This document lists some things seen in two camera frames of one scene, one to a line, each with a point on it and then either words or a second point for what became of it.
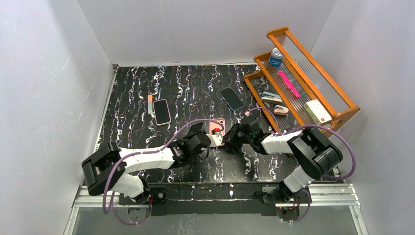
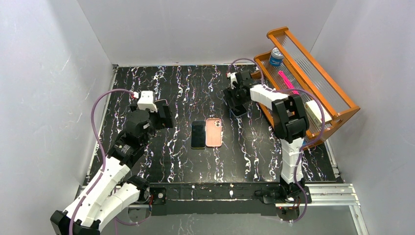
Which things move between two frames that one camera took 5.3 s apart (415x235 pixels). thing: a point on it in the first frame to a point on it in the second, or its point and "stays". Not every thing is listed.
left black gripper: [197, 130] to [165, 113]
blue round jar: [276, 57] stays
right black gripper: [232, 139] to [236, 105]
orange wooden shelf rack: [291, 92] stays
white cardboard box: [317, 112] stays
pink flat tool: [289, 84] stays
